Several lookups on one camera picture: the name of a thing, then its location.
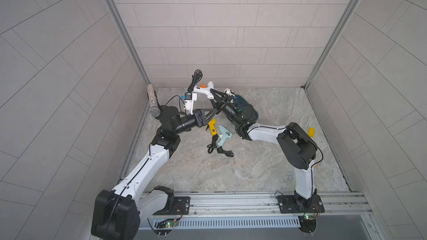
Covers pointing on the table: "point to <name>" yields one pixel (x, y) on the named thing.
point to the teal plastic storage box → (246, 113)
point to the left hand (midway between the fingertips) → (216, 112)
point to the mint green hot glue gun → (225, 133)
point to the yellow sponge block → (311, 131)
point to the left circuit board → (164, 226)
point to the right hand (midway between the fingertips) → (210, 93)
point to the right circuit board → (308, 223)
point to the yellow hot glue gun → (212, 126)
